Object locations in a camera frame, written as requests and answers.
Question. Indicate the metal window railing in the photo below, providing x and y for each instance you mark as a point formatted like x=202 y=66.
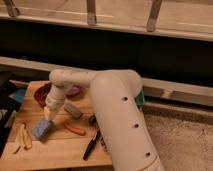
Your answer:
x=191 y=19

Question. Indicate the purple toy eggplant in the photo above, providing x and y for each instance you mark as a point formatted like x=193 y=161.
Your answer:
x=73 y=91

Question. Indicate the blue sponge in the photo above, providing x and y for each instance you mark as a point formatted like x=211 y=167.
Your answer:
x=42 y=128

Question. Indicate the green object behind arm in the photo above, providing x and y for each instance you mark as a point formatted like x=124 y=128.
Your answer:
x=140 y=99

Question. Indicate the grey rectangular block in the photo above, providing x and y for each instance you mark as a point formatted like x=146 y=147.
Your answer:
x=74 y=111

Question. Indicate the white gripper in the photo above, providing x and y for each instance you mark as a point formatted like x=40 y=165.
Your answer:
x=54 y=101

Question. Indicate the black handled tool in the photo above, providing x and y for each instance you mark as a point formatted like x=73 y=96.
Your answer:
x=91 y=145

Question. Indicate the orange toy carrot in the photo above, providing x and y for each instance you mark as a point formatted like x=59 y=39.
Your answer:
x=75 y=130

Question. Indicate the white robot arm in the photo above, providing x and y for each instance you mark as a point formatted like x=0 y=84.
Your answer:
x=123 y=128

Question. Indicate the small dark round object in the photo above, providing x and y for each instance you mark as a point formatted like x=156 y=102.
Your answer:
x=92 y=120

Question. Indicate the dark red bowl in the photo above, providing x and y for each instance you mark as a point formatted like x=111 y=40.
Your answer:
x=41 y=94

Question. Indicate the blue object at left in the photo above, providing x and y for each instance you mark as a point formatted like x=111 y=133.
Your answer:
x=19 y=95

